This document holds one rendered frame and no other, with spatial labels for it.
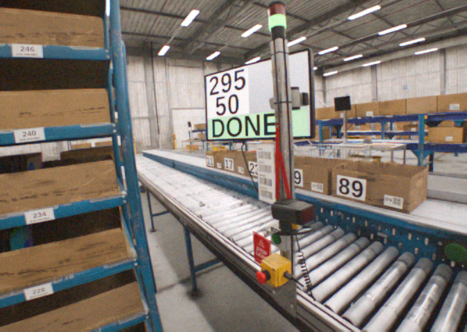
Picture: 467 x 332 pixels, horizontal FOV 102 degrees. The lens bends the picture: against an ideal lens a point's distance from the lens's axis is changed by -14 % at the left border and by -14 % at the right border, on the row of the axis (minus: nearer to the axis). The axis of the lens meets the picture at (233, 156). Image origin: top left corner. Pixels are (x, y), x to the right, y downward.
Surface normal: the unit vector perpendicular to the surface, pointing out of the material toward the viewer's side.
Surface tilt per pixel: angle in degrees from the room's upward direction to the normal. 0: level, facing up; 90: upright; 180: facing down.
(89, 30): 90
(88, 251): 91
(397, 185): 90
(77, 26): 90
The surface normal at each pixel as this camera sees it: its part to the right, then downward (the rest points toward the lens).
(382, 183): -0.83, 0.13
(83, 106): 0.54, 0.08
